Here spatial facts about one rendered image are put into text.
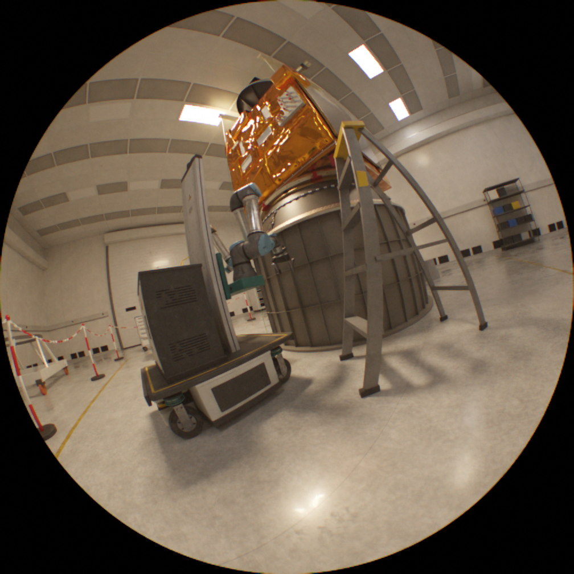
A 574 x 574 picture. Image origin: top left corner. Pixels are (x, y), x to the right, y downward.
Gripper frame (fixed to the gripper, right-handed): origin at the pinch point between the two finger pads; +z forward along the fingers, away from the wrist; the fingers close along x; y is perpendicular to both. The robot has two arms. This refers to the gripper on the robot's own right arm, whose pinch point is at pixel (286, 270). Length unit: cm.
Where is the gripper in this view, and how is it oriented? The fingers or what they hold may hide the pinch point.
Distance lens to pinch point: 146.6
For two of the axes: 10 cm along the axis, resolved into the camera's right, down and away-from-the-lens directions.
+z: 3.7, 8.5, 3.7
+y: -4.5, 5.1, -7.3
